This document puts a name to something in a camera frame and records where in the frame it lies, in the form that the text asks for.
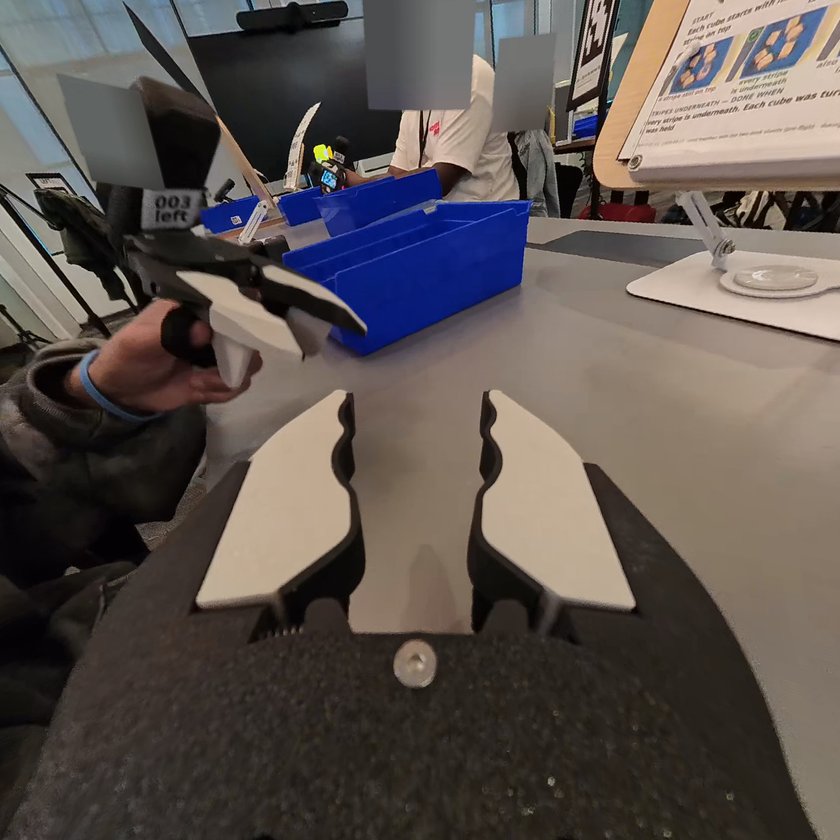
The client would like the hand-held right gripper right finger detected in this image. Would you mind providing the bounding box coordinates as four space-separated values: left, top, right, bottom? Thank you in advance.
467 390 637 637

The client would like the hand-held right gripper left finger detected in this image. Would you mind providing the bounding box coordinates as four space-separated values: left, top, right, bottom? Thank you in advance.
196 390 365 641

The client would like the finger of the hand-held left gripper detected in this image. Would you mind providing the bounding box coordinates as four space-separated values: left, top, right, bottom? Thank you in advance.
177 270 307 360
261 264 368 357

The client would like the person's left forearm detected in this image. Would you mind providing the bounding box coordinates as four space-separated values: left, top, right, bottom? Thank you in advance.
0 338 207 585

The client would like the person's left hand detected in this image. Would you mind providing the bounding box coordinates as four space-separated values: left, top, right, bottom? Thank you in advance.
98 298 263 416

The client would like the thin wooden board stand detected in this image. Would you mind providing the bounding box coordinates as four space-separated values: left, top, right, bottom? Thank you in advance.
215 115 286 247

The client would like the black display screen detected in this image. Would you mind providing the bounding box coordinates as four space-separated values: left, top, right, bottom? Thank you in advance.
187 0 401 186

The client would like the white paper sheet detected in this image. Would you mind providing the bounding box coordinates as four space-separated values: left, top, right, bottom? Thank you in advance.
283 101 322 193

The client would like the dark cloth on tripod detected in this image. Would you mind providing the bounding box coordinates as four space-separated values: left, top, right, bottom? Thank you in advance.
0 172 142 342

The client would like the blue wristband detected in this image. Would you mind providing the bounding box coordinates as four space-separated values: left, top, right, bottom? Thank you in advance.
79 349 161 421

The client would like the grey jacket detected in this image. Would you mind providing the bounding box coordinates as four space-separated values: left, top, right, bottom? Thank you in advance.
508 128 562 217

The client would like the white stand with wooden board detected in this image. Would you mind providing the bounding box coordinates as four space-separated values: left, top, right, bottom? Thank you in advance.
594 0 840 342

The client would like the black white marker sign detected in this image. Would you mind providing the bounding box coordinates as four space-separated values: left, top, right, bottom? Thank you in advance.
566 0 621 221

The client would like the printed instruction sheet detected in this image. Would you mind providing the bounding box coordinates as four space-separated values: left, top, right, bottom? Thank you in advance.
617 0 840 165

